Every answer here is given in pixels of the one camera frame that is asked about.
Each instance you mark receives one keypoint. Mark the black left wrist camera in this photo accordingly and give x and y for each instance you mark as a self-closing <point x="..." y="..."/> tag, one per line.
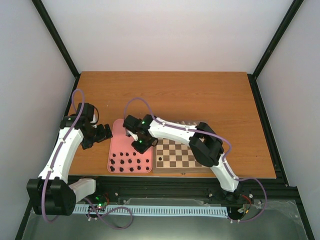
<point x="91" y="113"/>

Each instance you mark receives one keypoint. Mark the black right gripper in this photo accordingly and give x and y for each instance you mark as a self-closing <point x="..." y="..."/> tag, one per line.
<point x="142" y="150"/>

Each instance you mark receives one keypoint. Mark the black aluminium frame rail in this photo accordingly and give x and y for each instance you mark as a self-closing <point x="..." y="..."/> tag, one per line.
<point x="205" y="189"/>

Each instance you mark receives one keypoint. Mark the controller board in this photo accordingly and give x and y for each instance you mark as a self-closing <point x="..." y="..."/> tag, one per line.
<point x="99" y="201"/>
<point x="237" y="213"/>

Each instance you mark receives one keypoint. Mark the white chess pieces row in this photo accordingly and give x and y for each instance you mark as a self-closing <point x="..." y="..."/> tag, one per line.
<point x="188" y="122"/>

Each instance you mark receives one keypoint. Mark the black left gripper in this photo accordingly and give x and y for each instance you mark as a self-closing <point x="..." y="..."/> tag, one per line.
<point x="86" y="143"/>

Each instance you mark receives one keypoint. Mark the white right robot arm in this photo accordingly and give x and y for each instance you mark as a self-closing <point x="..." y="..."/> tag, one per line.
<point x="206" y="146"/>

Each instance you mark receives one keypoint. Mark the wooden chessboard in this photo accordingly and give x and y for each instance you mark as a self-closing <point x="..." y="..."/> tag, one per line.
<point x="176" y="158"/>

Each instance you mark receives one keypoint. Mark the left controller board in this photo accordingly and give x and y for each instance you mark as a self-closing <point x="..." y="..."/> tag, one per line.
<point x="99" y="201"/>

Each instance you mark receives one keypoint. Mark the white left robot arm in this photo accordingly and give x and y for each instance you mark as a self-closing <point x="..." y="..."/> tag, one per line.
<point x="50" y="193"/>

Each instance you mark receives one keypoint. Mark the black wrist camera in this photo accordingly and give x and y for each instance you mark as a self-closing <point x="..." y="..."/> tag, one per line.
<point x="133" y="125"/>
<point x="91" y="113"/>

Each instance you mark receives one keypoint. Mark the light blue cable duct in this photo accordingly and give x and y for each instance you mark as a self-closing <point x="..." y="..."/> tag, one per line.
<point x="166" y="211"/>

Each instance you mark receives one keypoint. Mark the pink plastic tray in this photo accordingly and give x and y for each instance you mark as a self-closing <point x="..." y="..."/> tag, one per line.
<point x="122" y="143"/>

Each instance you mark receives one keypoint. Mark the right controller board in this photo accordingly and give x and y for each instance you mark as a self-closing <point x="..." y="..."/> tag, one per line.
<point x="237" y="213"/>

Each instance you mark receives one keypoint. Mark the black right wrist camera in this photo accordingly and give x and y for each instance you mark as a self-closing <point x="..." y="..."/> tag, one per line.
<point x="133" y="125"/>

